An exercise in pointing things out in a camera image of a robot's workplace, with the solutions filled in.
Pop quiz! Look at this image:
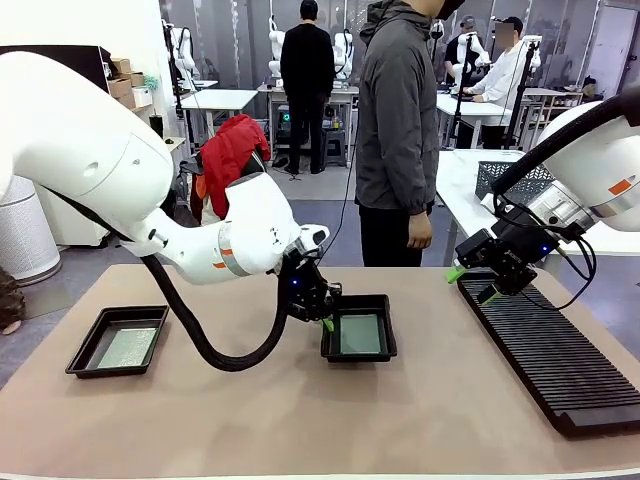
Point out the black slotted board rack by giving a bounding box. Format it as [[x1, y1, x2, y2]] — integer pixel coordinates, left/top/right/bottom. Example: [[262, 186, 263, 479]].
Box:
[[457, 272, 640, 440]]

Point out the black computer monitor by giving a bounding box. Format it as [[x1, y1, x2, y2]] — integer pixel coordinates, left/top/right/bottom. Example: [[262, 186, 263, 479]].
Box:
[[0, 44, 115, 94]]

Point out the black plastic ESD tray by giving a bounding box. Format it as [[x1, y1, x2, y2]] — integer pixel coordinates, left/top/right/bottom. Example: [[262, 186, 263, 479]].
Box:
[[320, 293, 399, 365], [64, 304, 171, 380]]

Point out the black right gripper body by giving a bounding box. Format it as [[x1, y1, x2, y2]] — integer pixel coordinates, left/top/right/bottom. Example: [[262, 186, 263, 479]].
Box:
[[492, 205, 560, 284]]

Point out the grey plastic basket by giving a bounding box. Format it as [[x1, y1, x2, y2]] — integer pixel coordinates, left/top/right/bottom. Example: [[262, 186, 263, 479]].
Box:
[[474, 160, 557, 201]]

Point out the white desk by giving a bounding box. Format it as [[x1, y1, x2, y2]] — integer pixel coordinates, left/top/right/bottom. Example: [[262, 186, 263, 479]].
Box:
[[179, 88, 259, 151]]

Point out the red jacket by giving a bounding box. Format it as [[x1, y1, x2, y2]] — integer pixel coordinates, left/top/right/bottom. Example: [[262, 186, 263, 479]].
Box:
[[199, 113, 272, 221]]

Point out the arm's black hose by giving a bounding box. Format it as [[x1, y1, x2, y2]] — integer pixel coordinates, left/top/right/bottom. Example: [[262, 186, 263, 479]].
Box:
[[37, 184, 301, 373], [492, 85, 640, 197]]

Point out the right arm's black hose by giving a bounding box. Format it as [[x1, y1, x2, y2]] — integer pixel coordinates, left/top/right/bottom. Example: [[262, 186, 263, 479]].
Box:
[[492, 85, 640, 197]]

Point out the long black hanging cable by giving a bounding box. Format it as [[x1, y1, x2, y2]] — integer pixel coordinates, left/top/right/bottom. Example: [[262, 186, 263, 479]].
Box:
[[327, 29, 369, 254]]

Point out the grey step stool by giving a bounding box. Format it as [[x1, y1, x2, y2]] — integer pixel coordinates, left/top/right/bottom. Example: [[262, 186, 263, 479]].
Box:
[[319, 128, 349, 169]]

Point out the person in white jacket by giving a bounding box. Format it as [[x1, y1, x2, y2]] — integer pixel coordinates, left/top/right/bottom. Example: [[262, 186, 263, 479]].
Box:
[[462, 16, 526, 114]]

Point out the large white table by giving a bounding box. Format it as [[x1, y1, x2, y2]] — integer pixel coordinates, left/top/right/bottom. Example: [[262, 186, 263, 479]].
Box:
[[434, 148, 640, 274]]

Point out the person's right forearm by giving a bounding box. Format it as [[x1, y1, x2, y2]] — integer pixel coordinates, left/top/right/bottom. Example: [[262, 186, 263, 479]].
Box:
[[405, 149, 437, 217]]

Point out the left arm's black hose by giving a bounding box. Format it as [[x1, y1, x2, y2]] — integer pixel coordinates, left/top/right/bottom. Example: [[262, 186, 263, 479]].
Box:
[[37, 184, 301, 373]]

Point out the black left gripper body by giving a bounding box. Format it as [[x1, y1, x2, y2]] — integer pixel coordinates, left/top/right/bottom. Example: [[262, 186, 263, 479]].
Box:
[[279, 249, 344, 324]]

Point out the person's right hand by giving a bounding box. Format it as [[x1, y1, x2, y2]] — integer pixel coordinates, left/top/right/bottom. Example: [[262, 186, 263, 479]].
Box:
[[407, 213, 434, 251]]

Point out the green circuit board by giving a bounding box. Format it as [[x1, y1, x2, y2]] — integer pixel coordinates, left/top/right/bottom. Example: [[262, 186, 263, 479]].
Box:
[[339, 313, 385, 355], [96, 327, 159, 370]]

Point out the wooden shelf unit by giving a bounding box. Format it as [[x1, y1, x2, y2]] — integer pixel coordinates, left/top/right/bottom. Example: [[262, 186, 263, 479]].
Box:
[[539, 88, 584, 127]]

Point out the white cylindrical air purifier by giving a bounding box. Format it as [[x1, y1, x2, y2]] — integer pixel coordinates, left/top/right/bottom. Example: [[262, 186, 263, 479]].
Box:
[[0, 174, 62, 287]]

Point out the camouflage trouser leg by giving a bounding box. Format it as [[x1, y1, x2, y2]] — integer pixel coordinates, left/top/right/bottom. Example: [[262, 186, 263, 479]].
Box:
[[0, 266, 27, 336]]

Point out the person in black clothes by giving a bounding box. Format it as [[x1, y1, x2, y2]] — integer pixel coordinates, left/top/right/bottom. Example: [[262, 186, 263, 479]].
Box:
[[279, 0, 335, 175]]

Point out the grey workbench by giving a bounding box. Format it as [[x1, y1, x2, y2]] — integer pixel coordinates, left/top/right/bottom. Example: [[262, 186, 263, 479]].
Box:
[[256, 83, 362, 169]]

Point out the person in grey jacket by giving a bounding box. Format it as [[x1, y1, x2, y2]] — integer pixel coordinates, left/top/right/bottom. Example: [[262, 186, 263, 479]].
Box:
[[354, 0, 469, 268]]

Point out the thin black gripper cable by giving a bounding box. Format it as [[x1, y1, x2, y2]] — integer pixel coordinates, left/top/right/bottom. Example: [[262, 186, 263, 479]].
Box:
[[492, 192, 599, 312]]

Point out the person with grey cap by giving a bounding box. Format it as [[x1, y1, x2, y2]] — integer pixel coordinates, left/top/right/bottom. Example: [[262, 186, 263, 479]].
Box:
[[443, 14, 479, 86]]

